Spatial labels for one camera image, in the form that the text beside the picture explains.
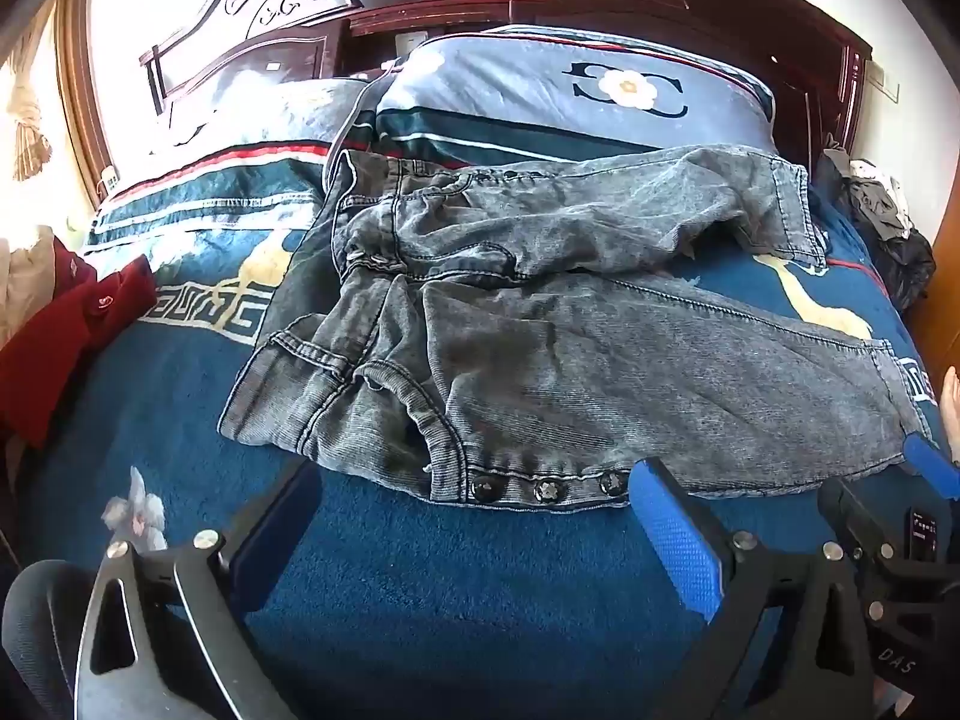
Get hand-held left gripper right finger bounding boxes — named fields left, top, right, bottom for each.
left=628, top=455, right=895, bottom=720

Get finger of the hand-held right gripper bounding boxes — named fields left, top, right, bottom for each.
left=902, top=431, right=960, bottom=502

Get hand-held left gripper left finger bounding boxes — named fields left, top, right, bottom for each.
left=73, top=460, right=325, bottom=720

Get grey denim pants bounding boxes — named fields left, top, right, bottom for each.
left=217, top=144, right=935, bottom=512

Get person's right hand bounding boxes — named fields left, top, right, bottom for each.
left=942, top=365, right=960, bottom=466

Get orange wooden cabinet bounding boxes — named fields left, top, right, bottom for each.
left=904, top=217, right=960, bottom=391

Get blue deer-print blanket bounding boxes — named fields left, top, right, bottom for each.
left=15, top=165, right=960, bottom=720

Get pile of dark clothes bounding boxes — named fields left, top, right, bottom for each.
left=814, top=148, right=938, bottom=312

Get red garment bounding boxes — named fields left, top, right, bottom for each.
left=0, top=236, right=158, bottom=451

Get white garment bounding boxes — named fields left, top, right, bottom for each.
left=0, top=236, right=59, bottom=350

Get blue striped flower-print pillow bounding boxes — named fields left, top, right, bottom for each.
left=373, top=25, right=777, bottom=170

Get beige curtain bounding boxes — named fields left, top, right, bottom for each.
left=0, top=0, right=76, bottom=182

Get brown wooden window frame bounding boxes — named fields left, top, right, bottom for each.
left=54, top=0, right=113, bottom=205

